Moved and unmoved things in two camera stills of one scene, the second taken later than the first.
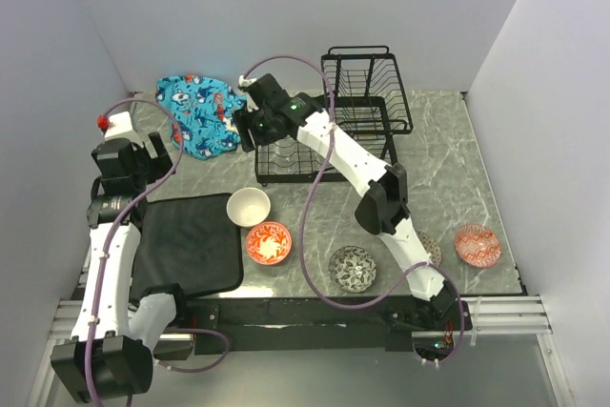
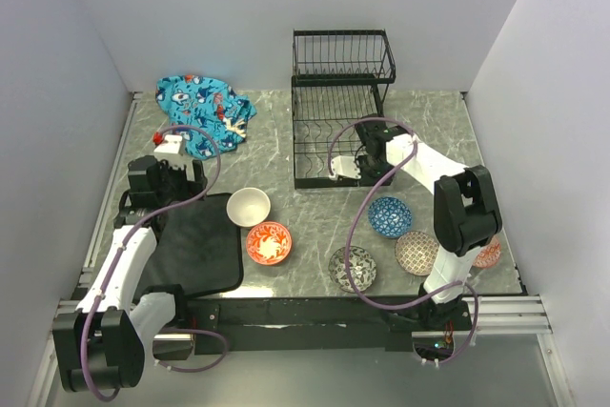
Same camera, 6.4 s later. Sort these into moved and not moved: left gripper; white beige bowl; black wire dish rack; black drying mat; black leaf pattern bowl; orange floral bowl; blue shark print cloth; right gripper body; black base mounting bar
Moved: black wire dish rack; left gripper; right gripper body
Not moved: white beige bowl; blue shark print cloth; black base mounting bar; orange floral bowl; black drying mat; black leaf pattern bowl
